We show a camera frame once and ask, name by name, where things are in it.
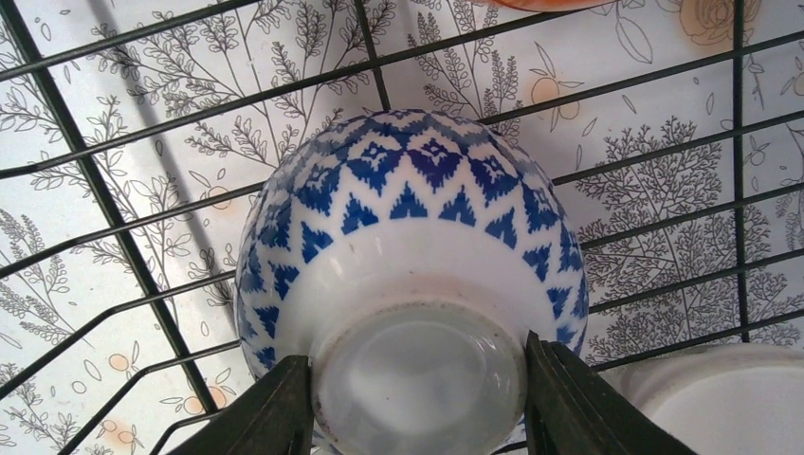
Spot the white round bowl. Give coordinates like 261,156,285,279
601,343,803,454

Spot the black wire dish rack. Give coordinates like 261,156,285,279
0,0,804,455

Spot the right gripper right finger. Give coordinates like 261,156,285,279
524,332,693,455

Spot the blue patterned white bowl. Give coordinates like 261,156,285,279
234,109,589,454

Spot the orange bowl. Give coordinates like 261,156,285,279
491,0,612,13

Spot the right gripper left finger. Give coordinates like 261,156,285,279
172,355,313,455

